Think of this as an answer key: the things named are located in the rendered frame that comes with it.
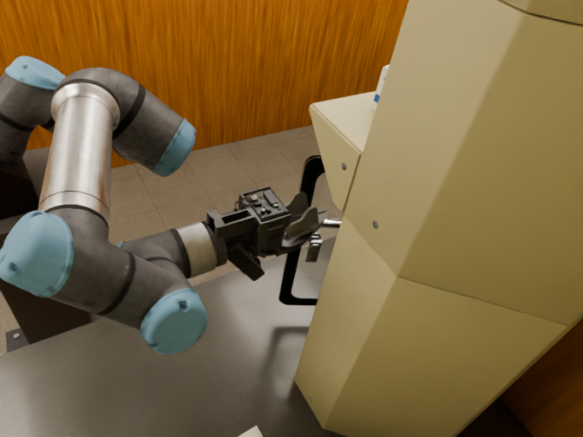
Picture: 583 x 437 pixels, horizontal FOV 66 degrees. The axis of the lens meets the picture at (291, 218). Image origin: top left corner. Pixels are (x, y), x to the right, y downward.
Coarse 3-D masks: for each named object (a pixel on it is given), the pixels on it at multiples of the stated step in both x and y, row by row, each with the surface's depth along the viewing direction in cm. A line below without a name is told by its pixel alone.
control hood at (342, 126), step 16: (352, 96) 61; (368, 96) 61; (320, 112) 57; (336, 112) 57; (352, 112) 58; (368, 112) 58; (320, 128) 57; (336, 128) 55; (352, 128) 55; (368, 128) 56; (320, 144) 58; (336, 144) 55; (352, 144) 53; (336, 160) 56; (352, 160) 53; (336, 176) 57; (352, 176) 54; (336, 192) 58
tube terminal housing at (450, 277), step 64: (448, 0) 36; (448, 64) 38; (512, 64) 34; (576, 64) 33; (384, 128) 47; (448, 128) 40; (512, 128) 37; (576, 128) 36; (384, 192) 50; (448, 192) 43; (512, 192) 41; (576, 192) 39; (384, 256) 53; (448, 256) 48; (512, 256) 46; (576, 256) 44; (320, 320) 73; (384, 320) 58; (448, 320) 55; (512, 320) 52; (576, 320) 51; (320, 384) 80; (384, 384) 69; (448, 384) 64
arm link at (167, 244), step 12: (132, 240) 61; (144, 240) 61; (156, 240) 61; (168, 240) 61; (180, 240) 61; (132, 252) 58; (144, 252) 58; (156, 252) 58; (168, 252) 60; (180, 252) 61; (180, 264) 61
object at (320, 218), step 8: (312, 208) 70; (304, 216) 71; (312, 216) 72; (320, 216) 75; (296, 224) 70; (304, 224) 72; (312, 224) 73; (320, 224) 74; (288, 232) 71; (296, 232) 72; (304, 232) 72; (312, 232) 73
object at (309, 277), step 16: (320, 176) 73; (320, 192) 75; (336, 208) 78; (336, 224) 81; (304, 256) 87; (320, 256) 87; (304, 272) 90; (320, 272) 91; (304, 288) 94; (320, 288) 95
